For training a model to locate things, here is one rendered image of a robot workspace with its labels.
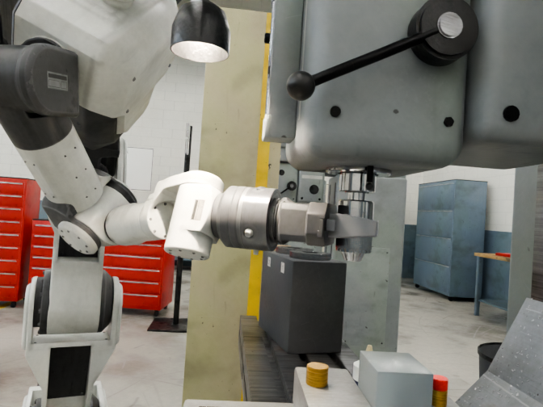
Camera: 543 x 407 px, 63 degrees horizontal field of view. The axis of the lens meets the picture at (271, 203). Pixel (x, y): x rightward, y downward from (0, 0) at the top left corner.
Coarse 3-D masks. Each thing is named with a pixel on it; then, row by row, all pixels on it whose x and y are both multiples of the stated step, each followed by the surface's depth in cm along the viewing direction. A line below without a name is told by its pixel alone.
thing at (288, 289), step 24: (264, 264) 107; (288, 264) 90; (312, 264) 89; (336, 264) 91; (264, 288) 106; (288, 288) 89; (312, 288) 89; (336, 288) 91; (264, 312) 104; (288, 312) 88; (312, 312) 89; (336, 312) 91; (288, 336) 88; (312, 336) 89; (336, 336) 91
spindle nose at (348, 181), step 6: (342, 174) 58; (348, 174) 57; (354, 174) 56; (360, 174) 56; (366, 174) 56; (342, 180) 58; (348, 180) 57; (354, 180) 56; (360, 180) 56; (342, 186) 58; (348, 186) 57; (354, 186) 56; (360, 186) 56; (372, 192) 57
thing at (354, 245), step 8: (344, 208) 57; (352, 208) 56; (360, 208) 56; (368, 208) 57; (360, 216) 56; (368, 216) 57; (336, 240) 58; (344, 240) 57; (352, 240) 56; (360, 240) 56; (368, 240) 57; (336, 248) 58; (344, 248) 57; (352, 248) 56; (360, 248) 56; (368, 248) 57
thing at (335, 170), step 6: (330, 168) 57; (336, 168) 56; (342, 168) 55; (348, 168) 55; (354, 168) 55; (360, 168) 54; (366, 168) 54; (378, 168) 55; (336, 174) 61; (378, 174) 59; (384, 174) 57; (390, 174) 57
